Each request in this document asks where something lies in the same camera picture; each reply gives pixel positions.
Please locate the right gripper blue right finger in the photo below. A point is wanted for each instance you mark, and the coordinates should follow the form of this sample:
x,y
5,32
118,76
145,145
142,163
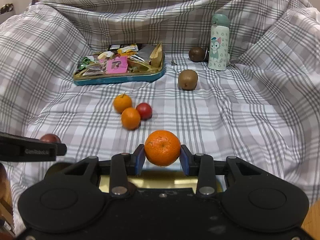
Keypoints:
x,y
201,166

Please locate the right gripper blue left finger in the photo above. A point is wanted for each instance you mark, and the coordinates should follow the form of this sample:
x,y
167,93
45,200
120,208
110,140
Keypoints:
x,y
123,165

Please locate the orange mandarin front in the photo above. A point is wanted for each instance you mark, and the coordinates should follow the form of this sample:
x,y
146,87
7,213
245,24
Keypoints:
x,y
162,148

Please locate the red tomato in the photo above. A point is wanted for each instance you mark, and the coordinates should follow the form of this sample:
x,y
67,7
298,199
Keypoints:
x,y
144,110

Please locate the orange mandarin with stem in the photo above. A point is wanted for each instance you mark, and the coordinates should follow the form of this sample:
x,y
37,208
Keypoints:
x,y
122,102

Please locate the dark red plum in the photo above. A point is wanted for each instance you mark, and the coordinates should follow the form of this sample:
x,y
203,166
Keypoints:
x,y
50,138

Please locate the gold tray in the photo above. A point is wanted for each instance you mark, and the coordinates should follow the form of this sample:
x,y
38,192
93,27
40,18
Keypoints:
x,y
163,179

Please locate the orange mandarin middle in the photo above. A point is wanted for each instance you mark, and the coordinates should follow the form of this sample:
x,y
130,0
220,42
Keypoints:
x,y
130,118

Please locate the brown kiwi fruit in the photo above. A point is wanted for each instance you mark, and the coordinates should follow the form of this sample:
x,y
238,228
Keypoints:
x,y
187,79

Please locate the teal gold snack tin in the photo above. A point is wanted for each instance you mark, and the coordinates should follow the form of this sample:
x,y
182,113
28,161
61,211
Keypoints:
x,y
122,78

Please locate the pink snack packet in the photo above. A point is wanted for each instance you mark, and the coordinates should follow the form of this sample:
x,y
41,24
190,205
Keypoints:
x,y
118,65

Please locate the plaid grey sofa cover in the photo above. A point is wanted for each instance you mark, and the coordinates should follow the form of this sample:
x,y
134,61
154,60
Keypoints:
x,y
264,108

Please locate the black small object behind bottle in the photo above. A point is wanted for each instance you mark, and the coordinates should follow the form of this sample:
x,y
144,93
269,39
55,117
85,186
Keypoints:
x,y
206,59

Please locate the cat print thermos bottle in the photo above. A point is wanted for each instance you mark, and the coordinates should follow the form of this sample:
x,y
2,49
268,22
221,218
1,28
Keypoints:
x,y
219,43

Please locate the green foil candy wrapper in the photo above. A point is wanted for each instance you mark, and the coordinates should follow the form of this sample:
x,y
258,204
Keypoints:
x,y
83,63

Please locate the tan paper snack bag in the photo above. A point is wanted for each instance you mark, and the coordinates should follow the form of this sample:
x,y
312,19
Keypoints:
x,y
156,56

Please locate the dark brown round fruit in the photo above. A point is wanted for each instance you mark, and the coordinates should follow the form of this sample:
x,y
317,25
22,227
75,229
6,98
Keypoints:
x,y
196,54

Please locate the silver foil snack packet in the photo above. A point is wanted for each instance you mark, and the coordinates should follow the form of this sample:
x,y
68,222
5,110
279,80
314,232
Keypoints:
x,y
143,55

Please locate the yellow pastry packet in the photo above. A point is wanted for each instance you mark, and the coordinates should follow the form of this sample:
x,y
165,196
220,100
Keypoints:
x,y
128,48

